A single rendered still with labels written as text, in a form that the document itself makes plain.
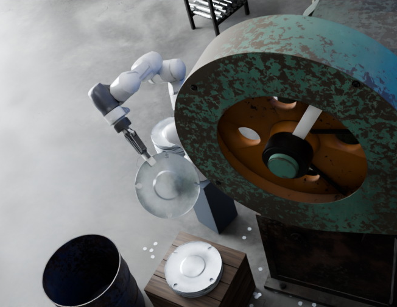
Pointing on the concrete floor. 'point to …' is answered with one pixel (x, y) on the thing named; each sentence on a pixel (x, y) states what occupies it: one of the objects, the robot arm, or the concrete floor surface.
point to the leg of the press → (331, 265)
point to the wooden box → (245, 280)
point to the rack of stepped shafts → (214, 10)
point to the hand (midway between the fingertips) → (148, 158)
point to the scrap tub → (90, 275)
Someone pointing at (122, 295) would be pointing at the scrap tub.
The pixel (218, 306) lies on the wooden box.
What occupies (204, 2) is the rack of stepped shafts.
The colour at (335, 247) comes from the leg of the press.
